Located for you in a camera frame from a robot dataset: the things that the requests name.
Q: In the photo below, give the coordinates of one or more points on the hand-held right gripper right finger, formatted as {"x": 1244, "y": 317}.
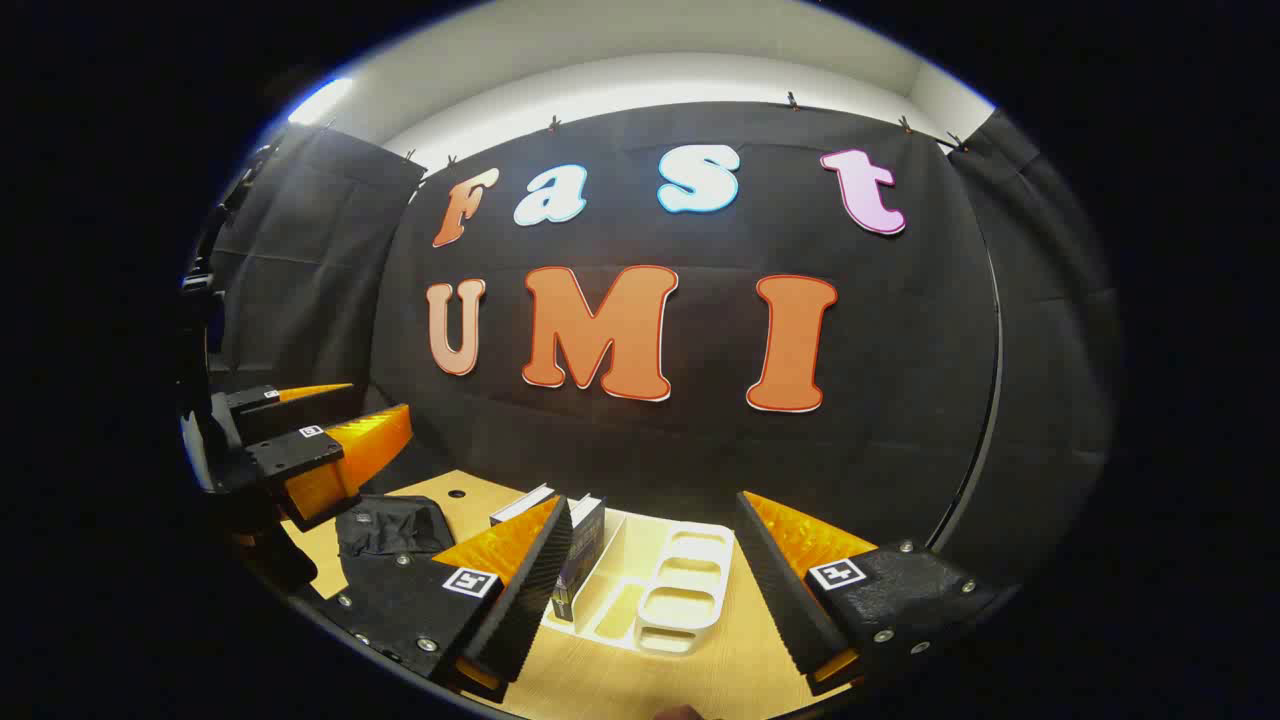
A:
{"x": 790, "y": 610}

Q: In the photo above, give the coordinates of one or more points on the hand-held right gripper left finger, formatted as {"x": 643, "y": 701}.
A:
{"x": 535, "y": 590}

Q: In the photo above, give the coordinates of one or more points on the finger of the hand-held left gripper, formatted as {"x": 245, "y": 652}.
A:
{"x": 290, "y": 455}
{"x": 300, "y": 412}

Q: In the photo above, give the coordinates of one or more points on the blue cover book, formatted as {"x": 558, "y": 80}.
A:
{"x": 585, "y": 545}

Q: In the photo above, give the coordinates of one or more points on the grey portrait cover book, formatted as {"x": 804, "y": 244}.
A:
{"x": 520, "y": 505}

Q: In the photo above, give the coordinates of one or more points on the white bookshelf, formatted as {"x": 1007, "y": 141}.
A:
{"x": 690, "y": 590}

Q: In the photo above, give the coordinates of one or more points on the black schoolbag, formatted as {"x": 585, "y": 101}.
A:
{"x": 390, "y": 530}

